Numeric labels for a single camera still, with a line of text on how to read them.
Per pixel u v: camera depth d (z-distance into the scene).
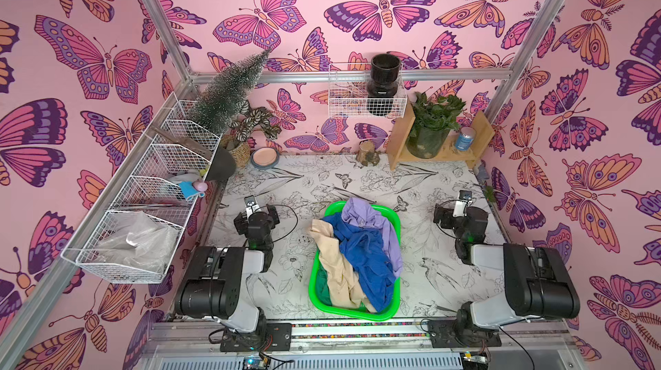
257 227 0.70
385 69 0.77
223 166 1.09
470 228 0.71
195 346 0.72
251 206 0.78
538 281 0.46
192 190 0.68
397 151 1.06
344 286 0.76
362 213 0.87
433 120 0.94
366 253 0.75
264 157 1.20
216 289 0.44
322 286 0.76
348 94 1.00
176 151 0.73
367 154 1.14
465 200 0.79
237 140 0.97
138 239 0.55
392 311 0.71
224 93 0.73
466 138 1.08
